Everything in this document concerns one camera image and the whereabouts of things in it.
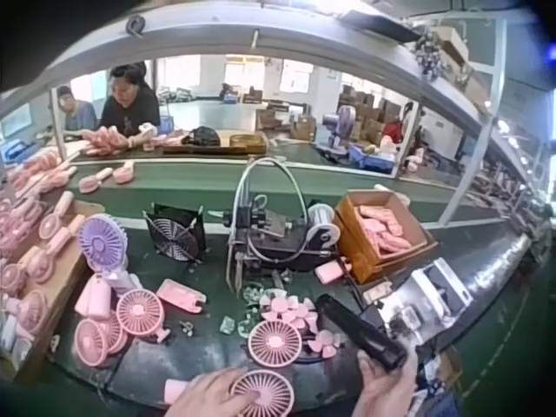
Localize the stack of cardboard cartons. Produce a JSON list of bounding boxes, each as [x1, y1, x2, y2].
[[254, 84, 405, 144]]

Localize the pink round fan grille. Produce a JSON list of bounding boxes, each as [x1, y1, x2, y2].
[[247, 320, 303, 368]]

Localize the small pink block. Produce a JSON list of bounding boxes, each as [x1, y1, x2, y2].
[[314, 259, 345, 284]]

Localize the small cardboard box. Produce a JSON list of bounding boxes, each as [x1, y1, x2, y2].
[[433, 346, 464, 388]]

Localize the purple handheld fan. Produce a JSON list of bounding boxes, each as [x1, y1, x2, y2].
[[76, 214, 144, 297]]

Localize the blue crate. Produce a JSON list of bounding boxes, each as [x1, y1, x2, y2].
[[348, 142, 399, 175]]

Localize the black electric screwdriver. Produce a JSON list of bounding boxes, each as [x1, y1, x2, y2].
[[314, 293, 409, 374]]

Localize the person's right hand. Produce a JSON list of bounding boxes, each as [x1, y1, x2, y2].
[[355, 347, 420, 417]]

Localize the overhead shelf with goods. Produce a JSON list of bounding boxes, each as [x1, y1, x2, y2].
[[410, 24, 494, 116]]

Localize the grey workstation frame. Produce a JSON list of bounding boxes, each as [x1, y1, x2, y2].
[[0, 0, 556, 229]]

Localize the black bag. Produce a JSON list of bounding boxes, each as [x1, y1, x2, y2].
[[179, 125, 222, 147]]

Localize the cardboard tray of pink fans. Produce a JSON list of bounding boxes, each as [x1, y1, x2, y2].
[[0, 189, 107, 386]]

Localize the pink fan back shell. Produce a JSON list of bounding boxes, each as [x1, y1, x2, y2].
[[155, 277, 208, 314]]

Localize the purple desk fan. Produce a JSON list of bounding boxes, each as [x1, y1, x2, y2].
[[321, 104, 360, 153]]

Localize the green conveyor belt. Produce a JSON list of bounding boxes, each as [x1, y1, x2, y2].
[[41, 145, 505, 229]]

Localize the orange box of pink parts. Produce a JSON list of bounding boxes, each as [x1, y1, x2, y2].
[[333, 188, 440, 284]]

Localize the pink fan handle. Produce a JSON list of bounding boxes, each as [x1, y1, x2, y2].
[[74, 275, 112, 321]]

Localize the heap of pink fans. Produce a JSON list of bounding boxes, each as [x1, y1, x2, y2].
[[0, 152, 79, 199]]

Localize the black screw feeder machine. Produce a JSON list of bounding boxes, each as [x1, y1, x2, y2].
[[224, 156, 342, 293]]

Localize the person's left hand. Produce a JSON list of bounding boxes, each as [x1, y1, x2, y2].
[[163, 367, 262, 417]]

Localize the heap of pink fan blades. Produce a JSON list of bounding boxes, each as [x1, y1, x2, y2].
[[259, 294, 336, 361]]

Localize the black square cooling fan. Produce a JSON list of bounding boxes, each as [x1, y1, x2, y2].
[[142, 202, 208, 264]]

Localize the heap of clear plastic parts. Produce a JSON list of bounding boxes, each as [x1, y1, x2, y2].
[[218, 277, 279, 336]]

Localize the pink fan head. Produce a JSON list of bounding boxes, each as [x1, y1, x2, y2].
[[116, 288, 166, 338], [73, 318, 109, 368], [103, 310, 131, 355]]

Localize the white open box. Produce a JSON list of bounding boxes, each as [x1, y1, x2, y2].
[[409, 256, 473, 321]]

